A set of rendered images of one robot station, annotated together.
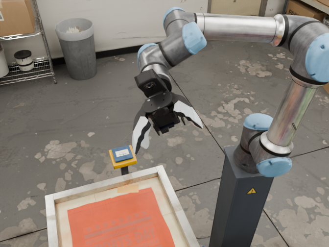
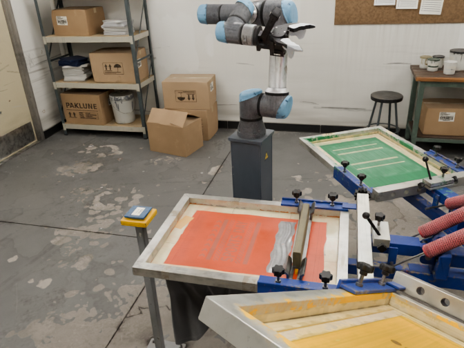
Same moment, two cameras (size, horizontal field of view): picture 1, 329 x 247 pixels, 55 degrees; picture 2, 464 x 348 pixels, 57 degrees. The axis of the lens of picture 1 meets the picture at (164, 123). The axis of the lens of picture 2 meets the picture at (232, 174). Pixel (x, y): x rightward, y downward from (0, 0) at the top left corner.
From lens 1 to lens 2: 143 cm
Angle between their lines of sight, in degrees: 47
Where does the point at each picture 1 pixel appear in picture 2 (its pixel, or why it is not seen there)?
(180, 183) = (137, 284)
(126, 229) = (224, 235)
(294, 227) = not seen: hidden behind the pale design
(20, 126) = not seen: outside the picture
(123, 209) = (202, 230)
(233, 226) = not seen: hidden behind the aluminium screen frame
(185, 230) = (259, 202)
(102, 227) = (208, 246)
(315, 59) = (290, 12)
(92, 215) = (188, 248)
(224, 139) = (129, 229)
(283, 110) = (278, 59)
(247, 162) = (257, 129)
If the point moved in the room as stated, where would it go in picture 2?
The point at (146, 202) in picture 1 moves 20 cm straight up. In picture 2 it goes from (209, 217) to (206, 178)
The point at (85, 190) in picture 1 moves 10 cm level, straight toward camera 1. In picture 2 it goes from (159, 239) to (182, 242)
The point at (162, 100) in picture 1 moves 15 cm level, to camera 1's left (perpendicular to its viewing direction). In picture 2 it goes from (281, 29) to (259, 35)
